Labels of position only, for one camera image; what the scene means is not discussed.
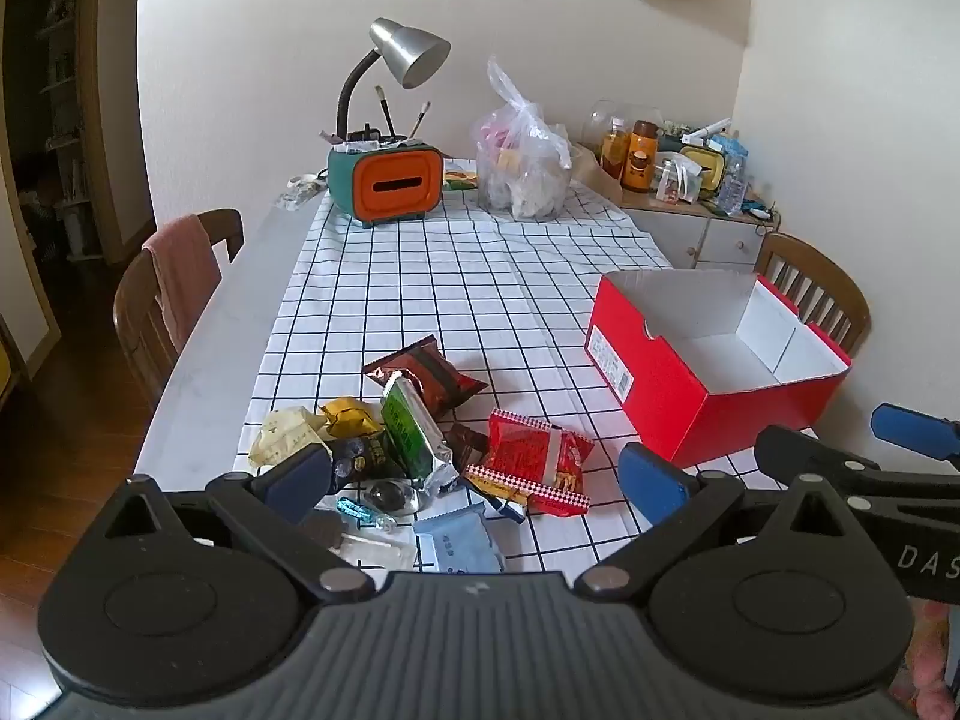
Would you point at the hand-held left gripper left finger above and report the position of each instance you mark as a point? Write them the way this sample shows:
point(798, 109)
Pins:
point(300, 476)

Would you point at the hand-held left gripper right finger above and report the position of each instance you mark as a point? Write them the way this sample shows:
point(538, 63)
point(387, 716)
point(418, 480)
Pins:
point(652, 484)

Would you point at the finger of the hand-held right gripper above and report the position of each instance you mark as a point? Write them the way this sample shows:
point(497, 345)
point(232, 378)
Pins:
point(795, 450)
point(911, 427)

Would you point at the cream snack packet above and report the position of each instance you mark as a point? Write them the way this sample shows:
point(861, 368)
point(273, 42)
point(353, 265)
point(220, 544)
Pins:
point(281, 435)

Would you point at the small teal candy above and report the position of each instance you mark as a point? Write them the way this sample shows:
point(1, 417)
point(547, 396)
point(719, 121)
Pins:
point(356, 510)

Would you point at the black snack packet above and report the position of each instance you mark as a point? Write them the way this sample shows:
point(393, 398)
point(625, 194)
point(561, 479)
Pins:
point(367, 457)

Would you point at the yellow snack packet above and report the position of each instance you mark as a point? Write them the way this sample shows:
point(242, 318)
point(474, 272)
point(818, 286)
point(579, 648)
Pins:
point(349, 416)

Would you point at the red cardboard box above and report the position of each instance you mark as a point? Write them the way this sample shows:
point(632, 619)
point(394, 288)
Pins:
point(675, 405)

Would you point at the round clear-wrapped candy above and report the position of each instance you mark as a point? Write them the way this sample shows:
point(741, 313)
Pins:
point(390, 496)

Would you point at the clear packet with brown treat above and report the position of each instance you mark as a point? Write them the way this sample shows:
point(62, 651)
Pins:
point(375, 551)

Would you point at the green silver snack packet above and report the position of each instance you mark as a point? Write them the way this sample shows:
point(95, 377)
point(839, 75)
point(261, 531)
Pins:
point(405, 427)

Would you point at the red checkered snack packet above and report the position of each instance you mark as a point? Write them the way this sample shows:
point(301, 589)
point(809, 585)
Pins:
point(525, 457)

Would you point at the brown snack packet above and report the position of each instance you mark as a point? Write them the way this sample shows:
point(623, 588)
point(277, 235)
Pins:
point(435, 379)

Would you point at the light blue snack packet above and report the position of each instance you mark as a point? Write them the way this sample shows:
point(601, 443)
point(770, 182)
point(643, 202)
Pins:
point(457, 544)

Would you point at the small dark brown packet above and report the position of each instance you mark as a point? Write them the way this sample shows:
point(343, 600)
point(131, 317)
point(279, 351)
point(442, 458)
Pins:
point(469, 442)

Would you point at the person's right hand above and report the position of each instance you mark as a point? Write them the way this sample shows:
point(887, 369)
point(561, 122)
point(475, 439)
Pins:
point(937, 690)

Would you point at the small white blue sachet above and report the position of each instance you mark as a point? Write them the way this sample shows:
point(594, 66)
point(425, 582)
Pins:
point(506, 508)

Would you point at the slatted wooden chair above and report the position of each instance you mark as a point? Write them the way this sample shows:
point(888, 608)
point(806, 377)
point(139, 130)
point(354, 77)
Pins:
point(817, 277)

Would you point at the white wooden cabinet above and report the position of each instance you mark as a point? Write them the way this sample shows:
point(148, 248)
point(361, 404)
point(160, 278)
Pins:
point(720, 240)

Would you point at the pink cloth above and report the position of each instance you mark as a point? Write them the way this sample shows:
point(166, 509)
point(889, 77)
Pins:
point(184, 277)

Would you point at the checked tablecloth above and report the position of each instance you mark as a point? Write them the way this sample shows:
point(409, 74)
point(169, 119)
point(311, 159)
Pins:
point(450, 277)

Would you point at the clear water bottle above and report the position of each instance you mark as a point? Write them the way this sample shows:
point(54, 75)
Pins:
point(733, 184)

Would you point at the crumpled clear wrap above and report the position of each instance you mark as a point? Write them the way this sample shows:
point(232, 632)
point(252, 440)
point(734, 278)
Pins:
point(294, 199)

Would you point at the yellow lunch container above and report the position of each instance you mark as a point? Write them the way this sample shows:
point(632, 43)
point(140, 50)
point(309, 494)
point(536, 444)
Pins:
point(705, 172)

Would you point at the small clear gift bag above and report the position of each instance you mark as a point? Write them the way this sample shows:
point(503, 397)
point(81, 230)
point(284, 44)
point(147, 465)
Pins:
point(671, 180)

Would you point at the orange teal tissue box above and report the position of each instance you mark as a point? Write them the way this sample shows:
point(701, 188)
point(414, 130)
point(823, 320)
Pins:
point(390, 184)

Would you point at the brown cardboard piece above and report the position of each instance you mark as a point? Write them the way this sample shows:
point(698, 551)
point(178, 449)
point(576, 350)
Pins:
point(596, 172)

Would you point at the orange thermos flask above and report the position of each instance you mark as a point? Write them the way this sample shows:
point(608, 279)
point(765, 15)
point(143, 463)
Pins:
point(640, 161)

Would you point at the white tube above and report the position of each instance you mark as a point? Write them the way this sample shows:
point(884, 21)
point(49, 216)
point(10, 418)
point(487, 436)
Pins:
point(709, 131)

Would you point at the orange liquid bottle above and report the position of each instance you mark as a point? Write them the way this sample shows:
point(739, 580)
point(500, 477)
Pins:
point(615, 154)

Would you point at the printed colourful packet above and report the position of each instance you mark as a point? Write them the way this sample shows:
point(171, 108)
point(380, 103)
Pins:
point(459, 180)

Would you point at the clear plastic bag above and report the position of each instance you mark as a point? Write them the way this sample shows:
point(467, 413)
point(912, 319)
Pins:
point(525, 172)

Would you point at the paint brush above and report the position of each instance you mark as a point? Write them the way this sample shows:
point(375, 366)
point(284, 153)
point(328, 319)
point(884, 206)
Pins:
point(420, 118)
point(385, 112)

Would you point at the clear glass jar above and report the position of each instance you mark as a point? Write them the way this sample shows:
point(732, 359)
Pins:
point(622, 109)

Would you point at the bookshelf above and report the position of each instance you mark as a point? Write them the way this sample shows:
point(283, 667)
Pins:
point(67, 127)

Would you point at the silver desk lamp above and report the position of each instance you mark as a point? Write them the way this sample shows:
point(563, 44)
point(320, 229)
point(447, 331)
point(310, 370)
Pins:
point(409, 52)

